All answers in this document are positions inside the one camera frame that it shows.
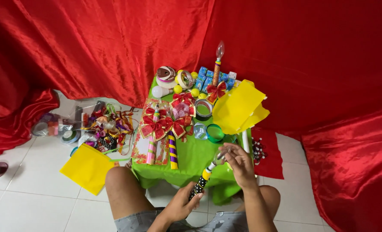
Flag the person's right hand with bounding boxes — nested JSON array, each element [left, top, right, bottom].
[[218, 143, 258, 191]]

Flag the person's left hand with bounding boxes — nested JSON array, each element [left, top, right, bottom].
[[161, 181, 205, 223]]

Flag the black dotted tube with bulb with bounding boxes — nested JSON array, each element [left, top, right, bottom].
[[188, 147, 233, 201]]

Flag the pile of small beads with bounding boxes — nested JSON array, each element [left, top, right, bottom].
[[252, 137, 268, 165]]

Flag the white plastic tube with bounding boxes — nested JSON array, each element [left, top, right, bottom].
[[241, 130, 250, 154]]

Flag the red cloth piece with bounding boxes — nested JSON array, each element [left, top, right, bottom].
[[251, 127, 284, 180]]

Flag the person's right leg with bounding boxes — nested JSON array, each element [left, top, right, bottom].
[[235, 185, 281, 214]]

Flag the person's leg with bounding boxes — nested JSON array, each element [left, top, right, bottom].
[[235, 185, 281, 214], [104, 166, 156, 220]]

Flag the green ribbon roll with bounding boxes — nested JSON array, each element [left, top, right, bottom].
[[206, 124, 226, 143]]

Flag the person's grey shorts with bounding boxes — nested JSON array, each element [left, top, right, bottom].
[[114, 208, 250, 232]]

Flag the green tablecloth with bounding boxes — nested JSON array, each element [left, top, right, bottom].
[[131, 76, 254, 206]]

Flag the purple yellow striped tube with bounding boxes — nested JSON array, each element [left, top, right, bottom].
[[167, 130, 179, 170]]

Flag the person's left leg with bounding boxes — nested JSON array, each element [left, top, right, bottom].
[[104, 166, 156, 220]]

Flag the light blue ribbon bow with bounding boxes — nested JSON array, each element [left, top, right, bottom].
[[193, 123, 208, 140]]

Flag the pink striped tube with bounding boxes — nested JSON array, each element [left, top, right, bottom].
[[145, 103, 161, 165]]

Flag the stack of yellow paper sheets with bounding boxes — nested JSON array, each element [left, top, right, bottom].
[[212, 79, 271, 135]]

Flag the grey tape roll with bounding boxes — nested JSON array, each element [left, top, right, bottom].
[[194, 99, 213, 122]]

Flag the large red gold-edged bow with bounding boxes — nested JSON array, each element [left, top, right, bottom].
[[164, 115, 192, 140], [138, 114, 167, 142]]

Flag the small red gold-edged bow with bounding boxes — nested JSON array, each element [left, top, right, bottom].
[[206, 81, 227, 104]]

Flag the red bow with glitter centre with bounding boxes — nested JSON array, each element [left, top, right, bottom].
[[169, 92, 197, 119]]

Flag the group of blue small boxes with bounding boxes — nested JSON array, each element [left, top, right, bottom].
[[195, 66, 237, 94]]

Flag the yellow paper sheet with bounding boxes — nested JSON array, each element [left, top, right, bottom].
[[60, 143, 116, 196]]

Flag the orange tube with clear bulb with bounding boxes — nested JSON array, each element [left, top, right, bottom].
[[212, 41, 226, 87]]

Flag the white tape roll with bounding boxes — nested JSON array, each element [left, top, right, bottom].
[[177, 70, 195, 90]]

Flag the white light bulb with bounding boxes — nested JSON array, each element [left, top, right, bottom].
[[151, 85, 174, 99]]

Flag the heap of mixed ribbon rolls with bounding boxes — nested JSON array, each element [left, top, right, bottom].
[[31, 99, 137, 156]]

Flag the red satin backdrop cloth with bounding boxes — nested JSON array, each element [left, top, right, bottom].
[[0, 0, 382, 232]]

